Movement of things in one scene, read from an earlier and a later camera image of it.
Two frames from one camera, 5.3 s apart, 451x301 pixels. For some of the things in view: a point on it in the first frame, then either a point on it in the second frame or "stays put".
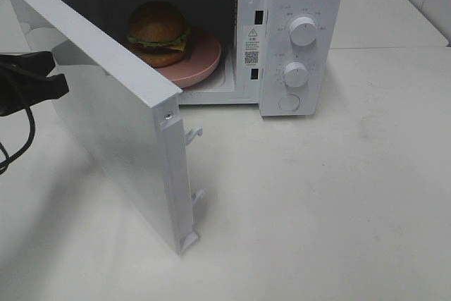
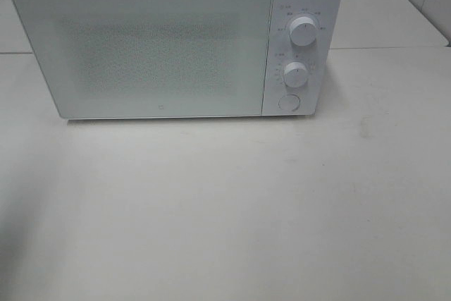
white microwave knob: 303,31 stays put
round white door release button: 289,102 stays put
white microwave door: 127,111 → 149,47
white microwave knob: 295,75 stays put
